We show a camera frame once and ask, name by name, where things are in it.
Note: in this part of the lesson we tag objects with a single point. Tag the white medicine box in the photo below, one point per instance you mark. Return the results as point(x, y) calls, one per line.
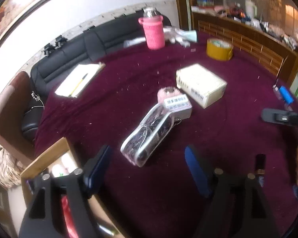
point(200, 84)

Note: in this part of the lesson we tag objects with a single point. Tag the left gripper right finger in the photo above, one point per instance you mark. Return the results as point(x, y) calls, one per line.
point(235, 206)

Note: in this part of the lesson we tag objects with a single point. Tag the black leather sofa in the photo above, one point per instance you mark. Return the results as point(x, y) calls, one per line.
point(91, 45)

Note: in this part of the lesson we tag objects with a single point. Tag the eyeglasses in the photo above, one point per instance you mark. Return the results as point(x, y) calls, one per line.
point(276, 87)

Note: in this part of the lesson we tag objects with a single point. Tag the blue cylindrical battery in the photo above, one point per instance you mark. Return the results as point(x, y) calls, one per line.
point(286, 95)

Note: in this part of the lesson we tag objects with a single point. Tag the brown armchair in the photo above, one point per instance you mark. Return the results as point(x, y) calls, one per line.
point(13, 101)

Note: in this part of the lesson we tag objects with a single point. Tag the wooden cabinet with clutter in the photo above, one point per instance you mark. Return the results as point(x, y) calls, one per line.
point(278, 59)

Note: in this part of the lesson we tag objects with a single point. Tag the black binder clips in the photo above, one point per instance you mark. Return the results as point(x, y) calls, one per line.
point(58, 43)

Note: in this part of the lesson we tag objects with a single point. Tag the clear patterned pencil pouch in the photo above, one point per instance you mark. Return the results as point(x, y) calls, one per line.
point(154, 127)

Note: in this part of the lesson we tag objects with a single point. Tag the pink fluffy pouch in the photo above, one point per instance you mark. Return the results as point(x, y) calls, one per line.
point(167, 92)

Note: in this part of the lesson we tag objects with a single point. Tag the red plastic packet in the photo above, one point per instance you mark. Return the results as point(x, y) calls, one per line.
point(71, 230)

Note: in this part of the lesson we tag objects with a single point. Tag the white cloth pile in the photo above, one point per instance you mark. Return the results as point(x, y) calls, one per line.
point(171, 34)

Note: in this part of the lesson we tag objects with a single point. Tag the black gold lipstick tube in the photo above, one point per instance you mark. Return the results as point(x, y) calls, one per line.
point(260, 163)

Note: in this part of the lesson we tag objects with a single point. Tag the yellow tape roll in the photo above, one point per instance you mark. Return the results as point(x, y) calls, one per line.
point(219, 50)

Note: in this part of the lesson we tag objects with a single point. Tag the notebook with pen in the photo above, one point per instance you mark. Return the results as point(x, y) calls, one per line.
point(78, 79)

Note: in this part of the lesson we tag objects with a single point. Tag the cardboard box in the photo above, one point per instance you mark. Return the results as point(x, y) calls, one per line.
point(106, 222)

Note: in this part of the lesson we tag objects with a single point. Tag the small white carton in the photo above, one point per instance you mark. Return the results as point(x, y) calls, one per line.
point(179, 105)

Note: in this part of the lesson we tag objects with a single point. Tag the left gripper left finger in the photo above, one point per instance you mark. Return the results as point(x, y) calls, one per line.
point(44, 216)

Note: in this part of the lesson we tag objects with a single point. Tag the pink knitted thermos bottle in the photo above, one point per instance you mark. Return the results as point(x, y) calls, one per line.
point(152, 23)

